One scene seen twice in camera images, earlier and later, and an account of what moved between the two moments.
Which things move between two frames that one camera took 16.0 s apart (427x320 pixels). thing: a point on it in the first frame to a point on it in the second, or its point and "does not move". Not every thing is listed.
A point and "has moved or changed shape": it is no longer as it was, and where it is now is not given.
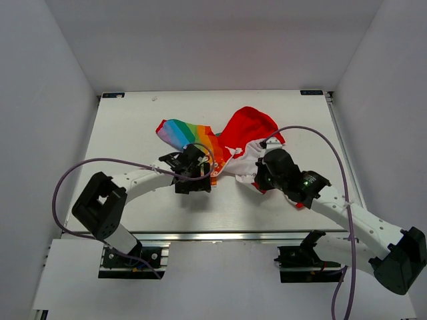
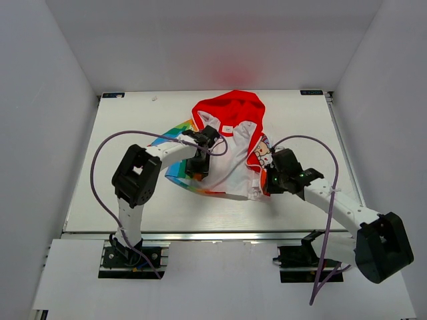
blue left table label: x=113 y=95 does not move
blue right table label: x=311 y=92 does not move
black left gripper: x=202 y=183 to x=202 y=169
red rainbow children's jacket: x=235 y=150 has moved or changed shape
